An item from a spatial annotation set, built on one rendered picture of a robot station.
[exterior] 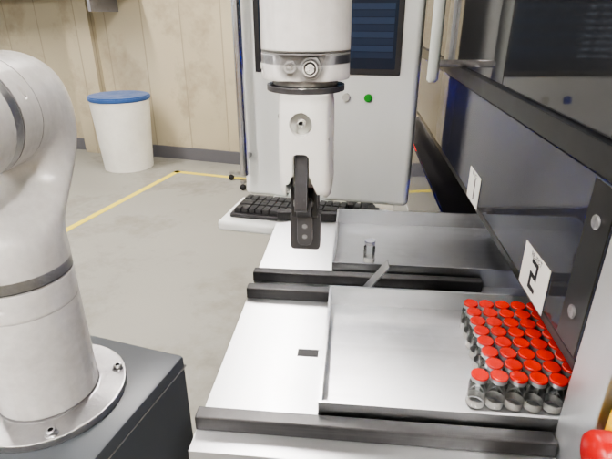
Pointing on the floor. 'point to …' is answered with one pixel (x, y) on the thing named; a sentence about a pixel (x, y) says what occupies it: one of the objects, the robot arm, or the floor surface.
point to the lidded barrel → (123, 129)
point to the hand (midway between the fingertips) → (306, 229)
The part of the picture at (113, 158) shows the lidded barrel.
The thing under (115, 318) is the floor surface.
